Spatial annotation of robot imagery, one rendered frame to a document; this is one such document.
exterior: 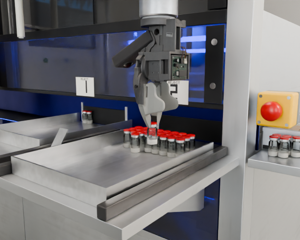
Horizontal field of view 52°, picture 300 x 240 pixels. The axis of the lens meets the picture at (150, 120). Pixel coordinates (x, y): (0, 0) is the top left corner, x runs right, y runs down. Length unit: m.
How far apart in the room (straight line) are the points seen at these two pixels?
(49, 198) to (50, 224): 0.83
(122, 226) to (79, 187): 0.11
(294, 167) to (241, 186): 0.13
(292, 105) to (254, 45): 0.15
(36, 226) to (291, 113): 1.11
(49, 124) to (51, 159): 0.41
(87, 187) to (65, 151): 0.25
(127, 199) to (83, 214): 0.07
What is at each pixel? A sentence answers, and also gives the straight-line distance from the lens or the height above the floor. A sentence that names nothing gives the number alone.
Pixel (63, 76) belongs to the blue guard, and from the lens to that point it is 1.11.
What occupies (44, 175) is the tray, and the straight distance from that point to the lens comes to 0.57.
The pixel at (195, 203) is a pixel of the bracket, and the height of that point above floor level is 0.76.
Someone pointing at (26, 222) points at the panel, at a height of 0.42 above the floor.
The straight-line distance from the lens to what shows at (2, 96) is 1.64.
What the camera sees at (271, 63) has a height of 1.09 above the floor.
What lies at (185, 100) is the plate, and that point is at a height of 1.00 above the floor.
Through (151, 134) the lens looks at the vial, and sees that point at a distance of 0.64.
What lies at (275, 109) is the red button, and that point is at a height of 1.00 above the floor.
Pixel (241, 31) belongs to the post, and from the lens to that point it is 0.72.
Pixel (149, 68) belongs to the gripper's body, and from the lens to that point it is 0.61.
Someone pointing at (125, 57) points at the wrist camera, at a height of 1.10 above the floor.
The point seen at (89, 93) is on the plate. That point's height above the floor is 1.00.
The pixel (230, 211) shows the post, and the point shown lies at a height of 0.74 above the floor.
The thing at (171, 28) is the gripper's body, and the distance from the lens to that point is 0.59.
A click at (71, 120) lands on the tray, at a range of 1.16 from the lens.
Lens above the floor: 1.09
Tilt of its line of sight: 10 degrees down
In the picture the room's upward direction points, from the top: straight up
